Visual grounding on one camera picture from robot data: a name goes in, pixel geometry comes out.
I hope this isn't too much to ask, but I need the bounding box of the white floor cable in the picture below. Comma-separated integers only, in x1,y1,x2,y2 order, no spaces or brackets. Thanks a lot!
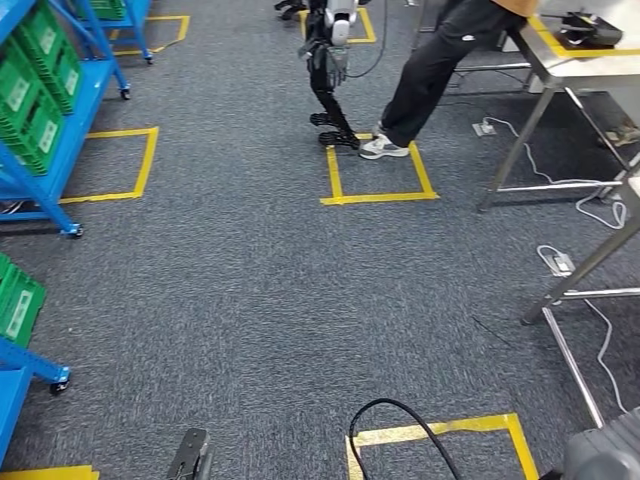
482,115,629,232
536,245,629,415

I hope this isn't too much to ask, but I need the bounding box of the person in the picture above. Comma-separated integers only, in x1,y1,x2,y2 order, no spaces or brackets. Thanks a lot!
358,0,540,162

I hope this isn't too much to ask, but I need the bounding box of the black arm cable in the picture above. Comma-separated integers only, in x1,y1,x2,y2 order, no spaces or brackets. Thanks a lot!
348,398,463,480

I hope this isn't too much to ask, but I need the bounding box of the black device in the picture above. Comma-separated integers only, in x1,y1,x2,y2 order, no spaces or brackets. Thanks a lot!
542,9,624,49

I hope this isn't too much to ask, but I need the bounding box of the steel table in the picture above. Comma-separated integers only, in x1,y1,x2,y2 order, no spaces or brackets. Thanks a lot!
477,0,640,213

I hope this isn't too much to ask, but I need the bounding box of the steel workbench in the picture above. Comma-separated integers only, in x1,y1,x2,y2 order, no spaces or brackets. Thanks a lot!
519,158,640,431

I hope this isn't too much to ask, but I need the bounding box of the black robot left foot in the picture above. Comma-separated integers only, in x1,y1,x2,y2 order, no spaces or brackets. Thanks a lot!
166,428,214,480

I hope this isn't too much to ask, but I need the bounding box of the yellow floor tape frame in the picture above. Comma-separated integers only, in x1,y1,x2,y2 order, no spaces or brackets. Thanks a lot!
345,412,540,480
0,465,100,480
299,7,377,46
319,132,440,207

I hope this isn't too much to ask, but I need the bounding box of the tan floor object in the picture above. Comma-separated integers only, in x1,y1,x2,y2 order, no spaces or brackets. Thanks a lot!
597,121,640,149

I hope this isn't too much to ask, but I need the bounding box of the silver black humanoid robot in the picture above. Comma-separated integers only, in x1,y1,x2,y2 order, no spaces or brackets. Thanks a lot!
273,0,389,150

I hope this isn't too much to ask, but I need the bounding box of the blue steel shelf rack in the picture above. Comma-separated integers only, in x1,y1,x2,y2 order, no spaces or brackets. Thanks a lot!
75,0,155,66
0,336,71,465
0,0,132,240

